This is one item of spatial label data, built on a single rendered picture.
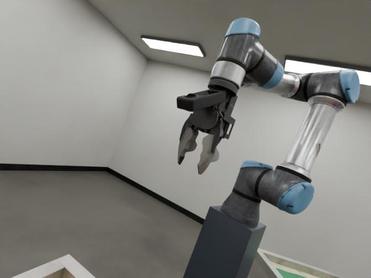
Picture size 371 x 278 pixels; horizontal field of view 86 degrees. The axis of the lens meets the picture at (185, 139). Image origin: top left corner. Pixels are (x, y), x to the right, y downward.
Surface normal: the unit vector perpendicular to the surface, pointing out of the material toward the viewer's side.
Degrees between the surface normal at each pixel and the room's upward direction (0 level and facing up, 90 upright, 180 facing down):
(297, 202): 98
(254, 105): 90
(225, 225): 90
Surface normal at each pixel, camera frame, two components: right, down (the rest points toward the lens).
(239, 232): -0.58, -0.23
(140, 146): -0.38, -0.15
